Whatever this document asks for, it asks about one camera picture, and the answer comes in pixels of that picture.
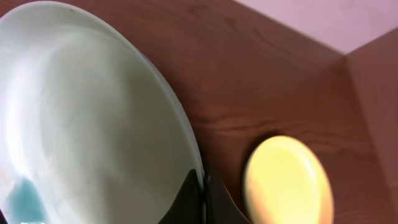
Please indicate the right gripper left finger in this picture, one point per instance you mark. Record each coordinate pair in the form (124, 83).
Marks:
(187, 206)

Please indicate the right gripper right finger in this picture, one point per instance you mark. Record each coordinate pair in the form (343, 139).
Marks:
(220, 208)

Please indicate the yellow plate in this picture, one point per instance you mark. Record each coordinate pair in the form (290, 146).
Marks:
(285, 183)

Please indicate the white plate with M stain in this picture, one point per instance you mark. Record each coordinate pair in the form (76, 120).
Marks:
(91, 132)

